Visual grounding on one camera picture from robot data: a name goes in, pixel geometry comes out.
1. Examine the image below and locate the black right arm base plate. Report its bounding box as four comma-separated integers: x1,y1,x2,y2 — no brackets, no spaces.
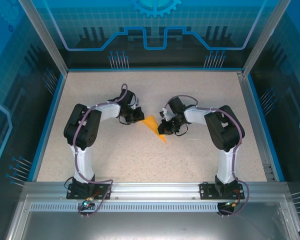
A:
199,181,246,201

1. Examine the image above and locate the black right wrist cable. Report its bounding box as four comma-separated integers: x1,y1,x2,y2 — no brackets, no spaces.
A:
174,123,190,137

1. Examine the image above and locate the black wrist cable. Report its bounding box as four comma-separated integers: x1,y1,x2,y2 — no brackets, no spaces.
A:
174,123,190,137
117,116,134,126

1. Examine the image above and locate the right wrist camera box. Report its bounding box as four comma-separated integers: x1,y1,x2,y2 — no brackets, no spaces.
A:
160,107,175,121

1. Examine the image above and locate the right arm cable connector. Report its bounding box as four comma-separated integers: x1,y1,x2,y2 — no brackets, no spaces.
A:
223,198,241,208

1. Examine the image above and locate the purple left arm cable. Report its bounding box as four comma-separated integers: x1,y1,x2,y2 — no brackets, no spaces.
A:
71,83,115,218

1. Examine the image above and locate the steel tray shelf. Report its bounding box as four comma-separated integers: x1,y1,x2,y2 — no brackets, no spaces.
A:
4,193,300,240

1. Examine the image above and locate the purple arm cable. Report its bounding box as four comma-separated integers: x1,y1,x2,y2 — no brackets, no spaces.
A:
71,83,115,218
164,94,251,218

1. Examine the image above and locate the orange paper sheet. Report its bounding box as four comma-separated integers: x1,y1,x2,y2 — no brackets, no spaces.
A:
139,114,168,145

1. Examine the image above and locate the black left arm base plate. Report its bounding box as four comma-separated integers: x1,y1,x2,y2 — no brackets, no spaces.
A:
66,183,113,200

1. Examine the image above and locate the left arm cable connector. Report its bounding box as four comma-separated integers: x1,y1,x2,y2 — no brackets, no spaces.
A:
80,197,96,210

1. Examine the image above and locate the blue table border strip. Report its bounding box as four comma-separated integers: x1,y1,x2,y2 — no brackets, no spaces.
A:
31,73,68,182
246,73,287,182

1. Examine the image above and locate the aluminium frame post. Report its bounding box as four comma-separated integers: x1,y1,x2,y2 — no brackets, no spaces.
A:
17,0,70,76
241,0,292,77

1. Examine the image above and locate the aluminium side rail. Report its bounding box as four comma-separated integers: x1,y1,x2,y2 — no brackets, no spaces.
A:
236,71,277,182

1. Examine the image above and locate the arm cable connector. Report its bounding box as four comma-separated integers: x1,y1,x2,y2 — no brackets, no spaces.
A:
80,197,96,210
223,198,241,208

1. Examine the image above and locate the slotted metal cable duct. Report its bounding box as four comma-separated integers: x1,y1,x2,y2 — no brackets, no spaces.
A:
29,202,241,213

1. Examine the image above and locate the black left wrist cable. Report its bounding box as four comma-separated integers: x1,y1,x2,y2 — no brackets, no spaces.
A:
117,116,134,126

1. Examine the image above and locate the aluminium mounting rail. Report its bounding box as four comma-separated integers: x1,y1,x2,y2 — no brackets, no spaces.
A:
23,181,290,201

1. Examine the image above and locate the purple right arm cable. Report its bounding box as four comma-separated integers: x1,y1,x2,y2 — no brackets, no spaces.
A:
164,94,251,218

